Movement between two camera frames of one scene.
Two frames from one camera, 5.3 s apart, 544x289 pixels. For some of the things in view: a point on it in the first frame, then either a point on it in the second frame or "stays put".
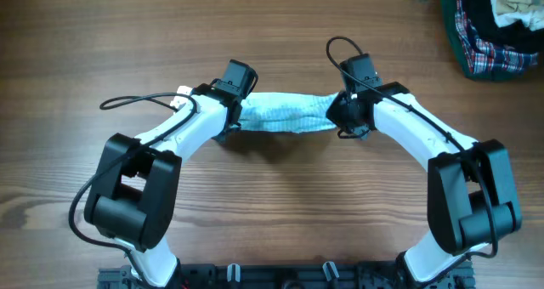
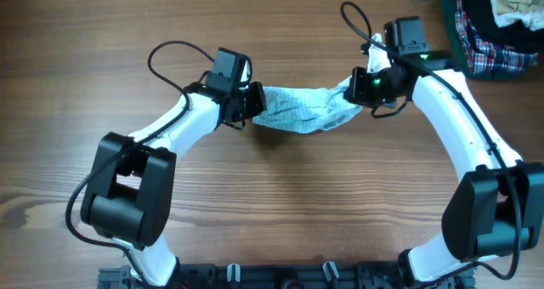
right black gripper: x=340 y=113 to x=357 y=86
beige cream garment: x=514 y=2 stays put
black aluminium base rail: x=280 y=276 stays put
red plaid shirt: x=483 y=57 stays put
